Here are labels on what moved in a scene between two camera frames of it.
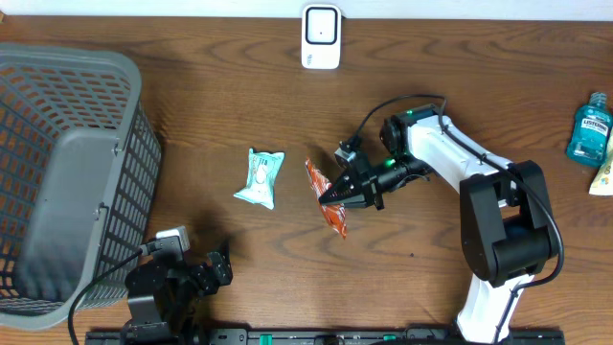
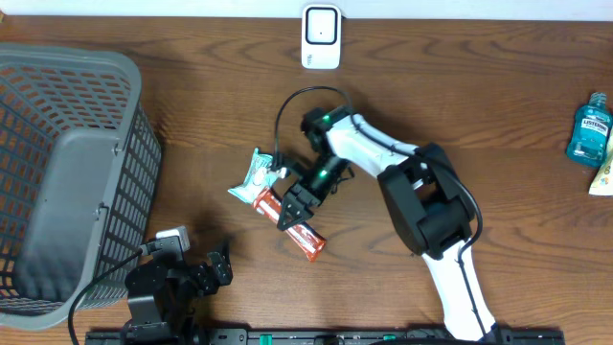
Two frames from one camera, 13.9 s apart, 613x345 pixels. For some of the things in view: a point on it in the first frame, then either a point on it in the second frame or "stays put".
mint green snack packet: [262, 168] stays put
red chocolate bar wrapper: [334, 214] → [304, 234]
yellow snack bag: [602, 185] stays put
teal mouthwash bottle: [589, 141] stays put
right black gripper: [354, 199] → [296, 207]
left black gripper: [208, 283] stays put
